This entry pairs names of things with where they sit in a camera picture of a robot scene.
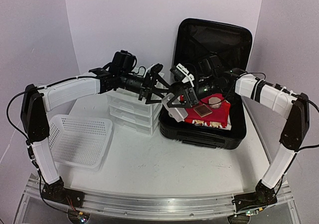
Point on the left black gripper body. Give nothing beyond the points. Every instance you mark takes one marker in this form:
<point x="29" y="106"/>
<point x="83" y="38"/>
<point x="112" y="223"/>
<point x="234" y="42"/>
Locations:
<point x="145" y="87"/>

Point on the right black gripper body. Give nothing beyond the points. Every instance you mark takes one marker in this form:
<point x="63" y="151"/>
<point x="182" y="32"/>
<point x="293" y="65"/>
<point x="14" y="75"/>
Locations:
<point x="193" y="99"/>

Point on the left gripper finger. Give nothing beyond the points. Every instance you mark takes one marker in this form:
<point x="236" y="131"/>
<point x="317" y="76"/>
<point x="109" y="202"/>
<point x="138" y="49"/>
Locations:
<point x="159" y="82"/>
<point x="155" y="96"/>

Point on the black ribbed hard-shell suitcase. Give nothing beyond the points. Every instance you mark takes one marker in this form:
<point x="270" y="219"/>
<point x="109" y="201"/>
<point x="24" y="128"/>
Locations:
<point x="210" y="50"/>

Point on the translucent pink cylindrical container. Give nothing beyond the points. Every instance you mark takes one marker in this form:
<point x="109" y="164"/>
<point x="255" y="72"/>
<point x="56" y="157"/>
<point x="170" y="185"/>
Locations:
<point x="178" y="114"/>

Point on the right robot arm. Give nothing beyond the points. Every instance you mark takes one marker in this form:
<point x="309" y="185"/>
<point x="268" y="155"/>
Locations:
<point x="280" y="117"/>

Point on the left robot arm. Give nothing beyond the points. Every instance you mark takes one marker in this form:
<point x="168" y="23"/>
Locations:
<point x="61" y="95"/>

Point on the square bronze compact case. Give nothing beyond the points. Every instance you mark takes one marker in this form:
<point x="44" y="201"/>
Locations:
<point x="202" y="110"/>

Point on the white plastic drawer organizer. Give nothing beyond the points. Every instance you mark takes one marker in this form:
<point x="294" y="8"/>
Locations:
<point x="127" y="111"/>

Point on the octagonal beige powder jar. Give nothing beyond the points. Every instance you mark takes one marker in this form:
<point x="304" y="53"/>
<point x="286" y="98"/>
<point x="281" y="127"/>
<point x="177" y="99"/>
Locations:
<point x="214" y="102"/>

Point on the magenta folded cloth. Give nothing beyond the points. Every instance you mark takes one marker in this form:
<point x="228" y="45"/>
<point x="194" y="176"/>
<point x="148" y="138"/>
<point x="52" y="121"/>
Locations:
<point x="219" y="110"/>

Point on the red patterned folded garment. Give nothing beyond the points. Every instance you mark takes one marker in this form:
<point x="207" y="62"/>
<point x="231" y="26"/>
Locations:
<point x="209" y="124"/>

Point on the white perforated plastic basket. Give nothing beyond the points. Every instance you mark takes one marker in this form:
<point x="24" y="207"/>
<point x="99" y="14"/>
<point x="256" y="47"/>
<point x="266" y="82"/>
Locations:
<point x="78" y="141"/>

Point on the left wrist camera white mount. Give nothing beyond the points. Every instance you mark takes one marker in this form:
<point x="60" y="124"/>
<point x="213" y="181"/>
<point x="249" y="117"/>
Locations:
<point x="153" y="68"/>

